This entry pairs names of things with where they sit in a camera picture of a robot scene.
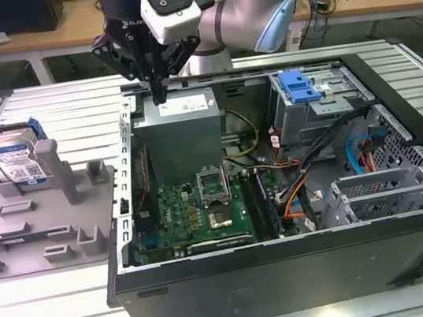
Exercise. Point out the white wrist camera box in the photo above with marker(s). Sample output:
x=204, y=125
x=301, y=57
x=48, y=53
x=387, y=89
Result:
x=170, y=13

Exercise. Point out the grey optical drive cage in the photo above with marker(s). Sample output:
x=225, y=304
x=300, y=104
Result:
x=310, y=124

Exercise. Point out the green motherboard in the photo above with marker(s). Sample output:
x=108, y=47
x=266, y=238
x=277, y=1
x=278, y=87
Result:
x=179, y=211

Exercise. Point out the hard disk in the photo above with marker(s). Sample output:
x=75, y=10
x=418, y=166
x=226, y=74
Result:
x=12, y=156

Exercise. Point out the wooden desk white legs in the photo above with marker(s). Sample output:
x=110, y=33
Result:
x=69, y=32

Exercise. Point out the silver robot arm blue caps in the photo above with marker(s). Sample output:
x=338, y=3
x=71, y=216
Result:
x=238, y=15

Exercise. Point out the black graphics card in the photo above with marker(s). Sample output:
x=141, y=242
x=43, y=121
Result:
x=220, y=244

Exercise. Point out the grey parts rack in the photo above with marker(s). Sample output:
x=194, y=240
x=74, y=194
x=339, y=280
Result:
x=38, y=222

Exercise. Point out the grey power supply unit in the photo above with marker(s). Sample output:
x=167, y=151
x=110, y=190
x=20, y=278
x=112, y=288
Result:
x=181, y=139

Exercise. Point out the CPU socket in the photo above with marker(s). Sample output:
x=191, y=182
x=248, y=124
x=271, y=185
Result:
x=220, y=219

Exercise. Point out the blue plastic drive latch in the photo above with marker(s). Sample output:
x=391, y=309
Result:
x=296, y=86

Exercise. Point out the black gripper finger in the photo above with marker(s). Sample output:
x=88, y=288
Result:
x=182, y=55
x=111, y=50

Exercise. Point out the black PC case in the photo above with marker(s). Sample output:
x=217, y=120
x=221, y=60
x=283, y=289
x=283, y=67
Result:
x=255, y=291

